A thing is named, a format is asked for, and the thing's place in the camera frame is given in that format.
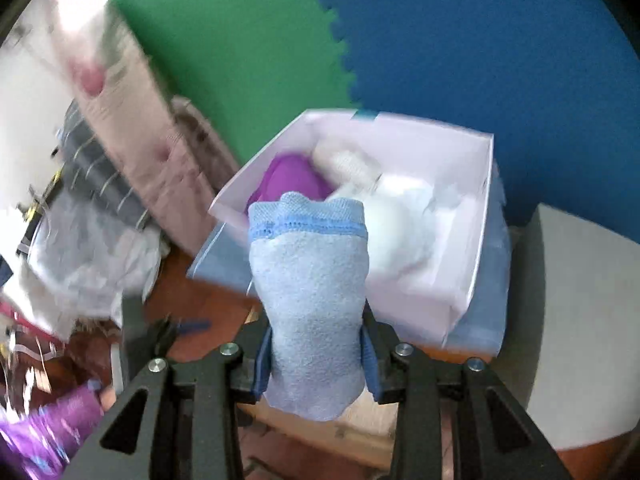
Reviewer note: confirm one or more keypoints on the cream underwear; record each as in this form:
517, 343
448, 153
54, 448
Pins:
345, 157

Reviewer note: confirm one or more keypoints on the blue checked cloth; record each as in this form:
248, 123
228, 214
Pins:
485, 285

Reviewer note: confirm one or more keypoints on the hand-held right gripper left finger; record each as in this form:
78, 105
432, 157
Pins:
262, 375

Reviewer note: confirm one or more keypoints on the purple underwear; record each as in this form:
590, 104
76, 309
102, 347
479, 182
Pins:
290, 175

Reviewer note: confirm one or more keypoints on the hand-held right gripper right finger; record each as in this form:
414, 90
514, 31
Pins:
371, 367

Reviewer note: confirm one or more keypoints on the grey box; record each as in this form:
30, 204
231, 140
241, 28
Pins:
575, 320

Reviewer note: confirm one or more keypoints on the floral pink pillow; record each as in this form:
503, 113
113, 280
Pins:
145, 135

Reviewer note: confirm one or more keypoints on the light blue sock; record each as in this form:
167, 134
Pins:
310, 300

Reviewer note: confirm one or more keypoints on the white shoe box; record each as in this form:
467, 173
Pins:
450, 260

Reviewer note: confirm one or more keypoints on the green foam mat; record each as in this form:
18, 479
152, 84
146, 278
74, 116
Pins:
225, 50

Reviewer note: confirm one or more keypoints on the blue foam mat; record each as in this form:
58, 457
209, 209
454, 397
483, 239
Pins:
475, 50

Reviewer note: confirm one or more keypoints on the clear plastic bedding bag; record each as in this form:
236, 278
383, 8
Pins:
75, 260

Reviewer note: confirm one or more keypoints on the white underwear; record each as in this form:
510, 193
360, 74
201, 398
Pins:
400, 220

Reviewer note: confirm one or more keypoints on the person's left forearm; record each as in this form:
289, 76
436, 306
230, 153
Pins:
45, 435

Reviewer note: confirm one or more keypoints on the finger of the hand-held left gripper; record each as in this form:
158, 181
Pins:
192, 326

